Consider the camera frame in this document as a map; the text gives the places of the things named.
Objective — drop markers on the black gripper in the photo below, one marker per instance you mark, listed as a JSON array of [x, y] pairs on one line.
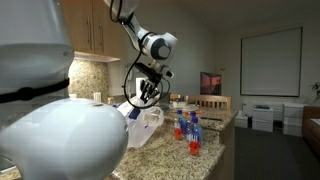
[[150, 86]]

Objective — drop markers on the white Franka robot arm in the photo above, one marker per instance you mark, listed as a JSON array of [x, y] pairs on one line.
[[60, 143]]

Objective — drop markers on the translucent plastic shopping bag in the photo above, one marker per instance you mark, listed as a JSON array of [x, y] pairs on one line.
[[143, 130]]

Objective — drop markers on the wooden dining chair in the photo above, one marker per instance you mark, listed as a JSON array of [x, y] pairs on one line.
[[176, 96], [208, 100]]

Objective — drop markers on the white round bowl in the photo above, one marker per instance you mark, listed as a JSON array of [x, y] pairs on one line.
[[179, 104]]

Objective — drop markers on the small amber jar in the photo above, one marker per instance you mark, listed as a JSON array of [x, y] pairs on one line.
[[110, 100]]

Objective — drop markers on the flat translucent dish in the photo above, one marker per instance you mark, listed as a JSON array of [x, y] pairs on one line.
[[191, 107]]

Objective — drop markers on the dark framed reddish picture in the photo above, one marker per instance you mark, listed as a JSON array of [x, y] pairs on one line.
[[210, 83]]

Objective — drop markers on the small white storage box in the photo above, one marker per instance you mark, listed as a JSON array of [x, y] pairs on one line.
[[241, 120]]

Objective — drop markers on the flat black device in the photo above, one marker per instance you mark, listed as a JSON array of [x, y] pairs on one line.
[[261, 106]]

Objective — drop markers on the white drawer unit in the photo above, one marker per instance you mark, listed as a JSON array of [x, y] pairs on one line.
[[293, 116]]

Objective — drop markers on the green house plant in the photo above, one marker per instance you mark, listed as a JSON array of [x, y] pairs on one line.
[[316, 88]]

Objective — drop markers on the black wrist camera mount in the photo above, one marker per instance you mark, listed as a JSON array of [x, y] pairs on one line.
[[148, 71]]

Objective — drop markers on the white wall phone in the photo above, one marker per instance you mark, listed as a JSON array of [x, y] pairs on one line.
[[129, 72]]

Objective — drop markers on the white wall outlet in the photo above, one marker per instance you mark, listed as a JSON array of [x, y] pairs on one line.
[[97, 97]]

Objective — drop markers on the wooden wall cabinet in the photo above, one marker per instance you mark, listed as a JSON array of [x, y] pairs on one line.
[[86, 30]]

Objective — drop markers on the wall whiteboard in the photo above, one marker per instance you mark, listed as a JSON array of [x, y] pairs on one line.
[[271, 61]]

